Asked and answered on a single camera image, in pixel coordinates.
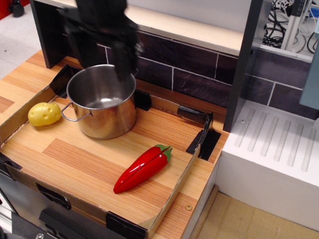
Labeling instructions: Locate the yellow toy potato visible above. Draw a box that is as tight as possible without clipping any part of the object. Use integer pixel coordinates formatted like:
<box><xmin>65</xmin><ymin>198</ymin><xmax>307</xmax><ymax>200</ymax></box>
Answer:
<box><xmin>27</xmin><ymin>102</ymin><xmax>61</xmax><ymax>126</ymax></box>

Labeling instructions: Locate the dark grey shelf frame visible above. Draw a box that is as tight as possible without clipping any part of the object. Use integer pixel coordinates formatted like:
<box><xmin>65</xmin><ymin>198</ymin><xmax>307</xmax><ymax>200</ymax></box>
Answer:
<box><xmin>31</xmin><ymin>0</ymin><xmax>262</xmax><ymax>131</ymax></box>

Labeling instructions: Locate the white ribbed drainboard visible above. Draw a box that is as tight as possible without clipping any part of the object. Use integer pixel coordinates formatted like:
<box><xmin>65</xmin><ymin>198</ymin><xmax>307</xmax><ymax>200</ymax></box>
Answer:
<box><xmin>216</xmin><ymin>101</ymin><xmax>319</xmax><ymax>230</ymax></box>

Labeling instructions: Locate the cardboard fence with black tape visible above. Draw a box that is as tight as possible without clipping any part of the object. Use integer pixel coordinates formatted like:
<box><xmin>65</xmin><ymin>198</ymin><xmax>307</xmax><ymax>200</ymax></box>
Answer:
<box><xmin>0</xmin><ymin>62</ymin><xmax>226</xmax><ymax>239</ymax></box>

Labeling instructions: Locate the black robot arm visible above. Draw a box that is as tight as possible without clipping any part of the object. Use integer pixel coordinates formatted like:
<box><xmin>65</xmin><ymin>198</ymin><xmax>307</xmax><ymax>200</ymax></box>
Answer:
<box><xmin>60</xmin><ymin>0</ymin><xmax>143</xmax><ymax>80</ymax></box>

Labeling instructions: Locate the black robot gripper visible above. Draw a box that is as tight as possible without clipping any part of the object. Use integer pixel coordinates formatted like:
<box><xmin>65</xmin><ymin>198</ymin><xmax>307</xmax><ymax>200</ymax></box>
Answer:
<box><xmin>61</xmin><ymin>7</ymin><xmax>142</xmax><ymax>81</ymax></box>

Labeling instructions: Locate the black caster wheel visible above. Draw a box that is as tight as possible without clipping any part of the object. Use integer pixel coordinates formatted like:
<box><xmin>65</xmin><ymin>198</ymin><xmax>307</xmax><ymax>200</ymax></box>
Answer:
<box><xmin>8</xmin><ymin>0</ymin><xmax>24</xmax><ymax>17</ymax></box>

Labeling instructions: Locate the stainless steel pot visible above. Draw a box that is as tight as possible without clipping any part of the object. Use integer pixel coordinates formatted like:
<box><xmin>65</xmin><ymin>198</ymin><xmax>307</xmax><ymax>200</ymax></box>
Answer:
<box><xmin>66</xmin><ymin>65</ymin><xmax>137</xmax><ymax>139</ymax></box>

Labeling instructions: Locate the red toy chili pepper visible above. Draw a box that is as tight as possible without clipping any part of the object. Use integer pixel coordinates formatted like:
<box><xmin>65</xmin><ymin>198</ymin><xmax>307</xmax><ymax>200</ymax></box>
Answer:
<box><xmin>113</xmin><ymin>144</ymin><xmax>173</xmax><ymax>194</ymax></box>

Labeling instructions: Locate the black cable bundle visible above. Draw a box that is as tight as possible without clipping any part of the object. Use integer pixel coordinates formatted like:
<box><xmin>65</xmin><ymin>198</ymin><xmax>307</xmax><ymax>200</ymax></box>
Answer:
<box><xmin>263</xmin><ymin>0</ymin><xmax>319</xmax><ymax>53</ymax></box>

